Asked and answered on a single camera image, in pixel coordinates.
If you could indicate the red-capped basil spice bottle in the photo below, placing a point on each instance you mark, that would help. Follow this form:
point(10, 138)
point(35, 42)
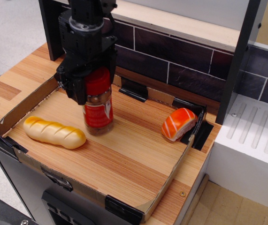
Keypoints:
point(98, 110)

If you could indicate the toy salmon nigiri sushi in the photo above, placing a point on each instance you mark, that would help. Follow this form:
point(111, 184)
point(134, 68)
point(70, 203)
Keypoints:
point(178, 123)

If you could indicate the white toy sink drainboard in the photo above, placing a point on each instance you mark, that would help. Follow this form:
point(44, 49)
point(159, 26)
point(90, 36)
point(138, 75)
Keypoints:
point(239, 157)

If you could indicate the black toy oven front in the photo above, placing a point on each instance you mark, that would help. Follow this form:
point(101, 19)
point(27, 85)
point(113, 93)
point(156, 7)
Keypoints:
point(63, 214)

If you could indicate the toy bread loaf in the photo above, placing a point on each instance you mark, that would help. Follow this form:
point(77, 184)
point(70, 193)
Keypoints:
point(53, 133)

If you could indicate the light wooden shelf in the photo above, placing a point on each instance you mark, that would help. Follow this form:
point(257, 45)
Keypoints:
point(176, 25)

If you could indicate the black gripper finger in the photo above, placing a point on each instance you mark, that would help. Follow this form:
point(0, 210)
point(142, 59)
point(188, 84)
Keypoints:
point(74, 87)
point(111, 62)

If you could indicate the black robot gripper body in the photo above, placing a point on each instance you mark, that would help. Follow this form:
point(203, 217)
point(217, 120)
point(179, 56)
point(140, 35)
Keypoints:
point(84, 44)

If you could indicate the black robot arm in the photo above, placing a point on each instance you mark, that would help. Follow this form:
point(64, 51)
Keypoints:
point(88, 11)

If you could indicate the dark grey vertical post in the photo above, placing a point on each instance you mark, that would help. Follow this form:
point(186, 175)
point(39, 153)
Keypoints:
point(233, 79)

